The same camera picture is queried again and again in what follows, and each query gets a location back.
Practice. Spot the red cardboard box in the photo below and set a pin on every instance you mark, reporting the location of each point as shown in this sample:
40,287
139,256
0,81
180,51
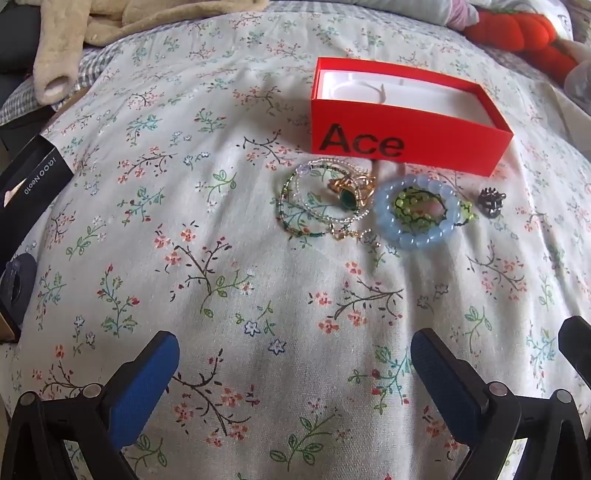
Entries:
461,143

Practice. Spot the grey checked sheet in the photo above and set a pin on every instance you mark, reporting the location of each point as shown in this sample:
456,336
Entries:
90,64

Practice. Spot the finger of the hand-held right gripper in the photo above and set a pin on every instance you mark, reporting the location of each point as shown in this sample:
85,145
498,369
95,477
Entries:
577,341

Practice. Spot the black hair claw clip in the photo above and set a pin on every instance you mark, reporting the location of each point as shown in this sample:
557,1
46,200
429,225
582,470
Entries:
490,201

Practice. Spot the black phone box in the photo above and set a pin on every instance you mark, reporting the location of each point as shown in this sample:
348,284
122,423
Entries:
32,184

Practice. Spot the dark blue object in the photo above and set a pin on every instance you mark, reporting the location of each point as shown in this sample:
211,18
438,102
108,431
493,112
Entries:
18,286

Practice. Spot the small orange pumpkin plush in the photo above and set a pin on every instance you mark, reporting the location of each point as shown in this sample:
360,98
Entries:
554,60

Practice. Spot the cream spotted cloth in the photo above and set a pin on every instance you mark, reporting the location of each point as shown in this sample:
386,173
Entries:
575,124

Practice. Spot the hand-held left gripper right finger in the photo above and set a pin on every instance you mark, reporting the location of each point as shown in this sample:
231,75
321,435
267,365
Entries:
443,383

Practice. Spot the grey crumpled blanket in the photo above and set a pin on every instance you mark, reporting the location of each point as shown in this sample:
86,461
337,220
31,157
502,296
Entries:
579,69

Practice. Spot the brown cardboard piece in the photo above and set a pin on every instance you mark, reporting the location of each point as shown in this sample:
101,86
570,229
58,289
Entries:
8,328

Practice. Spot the grey quilt with pink edge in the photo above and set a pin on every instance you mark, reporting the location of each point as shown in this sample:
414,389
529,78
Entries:
392,7

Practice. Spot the gold rings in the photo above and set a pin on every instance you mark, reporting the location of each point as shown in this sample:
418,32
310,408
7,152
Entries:
364,184

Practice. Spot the beige fleece jacket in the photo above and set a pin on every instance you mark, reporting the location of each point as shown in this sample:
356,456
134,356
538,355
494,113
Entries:
138,18

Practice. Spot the large orange pumpkin plush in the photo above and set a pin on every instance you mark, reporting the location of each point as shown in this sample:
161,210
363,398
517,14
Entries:
508,30

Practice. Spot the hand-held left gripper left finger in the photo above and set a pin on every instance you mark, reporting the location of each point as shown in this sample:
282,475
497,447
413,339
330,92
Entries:
143,383

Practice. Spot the dark cushion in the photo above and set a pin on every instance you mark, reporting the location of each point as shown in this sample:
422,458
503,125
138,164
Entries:
18,41

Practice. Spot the floral bedsheet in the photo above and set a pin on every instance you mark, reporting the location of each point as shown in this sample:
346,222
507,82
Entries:
277,300

